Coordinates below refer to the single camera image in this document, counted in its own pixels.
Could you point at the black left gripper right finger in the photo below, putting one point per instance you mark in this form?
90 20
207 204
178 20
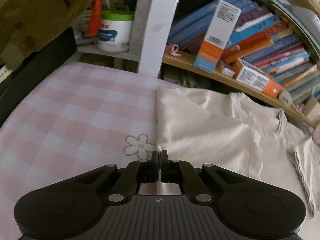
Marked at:
182 173

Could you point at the small beige box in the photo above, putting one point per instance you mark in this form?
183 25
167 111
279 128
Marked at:
312 109

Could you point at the olive green bag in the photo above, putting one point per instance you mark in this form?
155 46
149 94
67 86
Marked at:
29 25

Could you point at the orange red tassel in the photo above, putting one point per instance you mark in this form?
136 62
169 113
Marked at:
94 22

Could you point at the small grey white pouch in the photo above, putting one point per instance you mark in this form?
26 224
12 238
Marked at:
285 98

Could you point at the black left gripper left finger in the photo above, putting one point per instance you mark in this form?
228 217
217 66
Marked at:
132 177

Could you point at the lying orange white box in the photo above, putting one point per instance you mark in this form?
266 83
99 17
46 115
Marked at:
256 78

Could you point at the pink plush toy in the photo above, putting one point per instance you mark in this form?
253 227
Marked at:
316 135

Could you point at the upright orange white box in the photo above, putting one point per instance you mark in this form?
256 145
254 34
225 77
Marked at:
216 38

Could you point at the white jar green lid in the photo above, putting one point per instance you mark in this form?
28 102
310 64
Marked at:
115 30

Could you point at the row of leaning books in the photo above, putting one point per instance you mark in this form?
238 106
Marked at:
266 35

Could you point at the pink checkered bed sheet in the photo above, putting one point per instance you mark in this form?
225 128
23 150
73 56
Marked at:
81 117

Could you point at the pink hair clip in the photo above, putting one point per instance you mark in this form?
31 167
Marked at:
173 50

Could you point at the white shelf post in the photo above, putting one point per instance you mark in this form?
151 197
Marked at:
157 30

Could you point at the cream white garment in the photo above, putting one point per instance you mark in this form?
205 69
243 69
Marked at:
232 131

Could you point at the small white eraser box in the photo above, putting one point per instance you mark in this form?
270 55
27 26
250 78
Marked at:
225 68

